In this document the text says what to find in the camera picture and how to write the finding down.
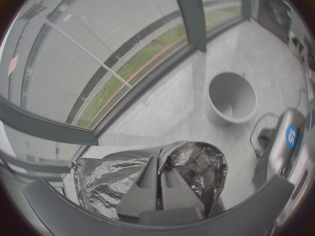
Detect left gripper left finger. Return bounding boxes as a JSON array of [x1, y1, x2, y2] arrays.
[[116, 153, 158, 217]]

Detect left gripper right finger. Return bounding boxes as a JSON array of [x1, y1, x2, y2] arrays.
[[158, 167, 205, 219]]

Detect black plastic bag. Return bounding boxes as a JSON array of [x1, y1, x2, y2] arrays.
[[71, 141, 228, 220]]

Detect white trash bin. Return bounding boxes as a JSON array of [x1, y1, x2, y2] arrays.
[[206, 71, 258, 126]]

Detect window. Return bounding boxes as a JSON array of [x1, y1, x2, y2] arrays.
[[0, 0, 254, 179]]

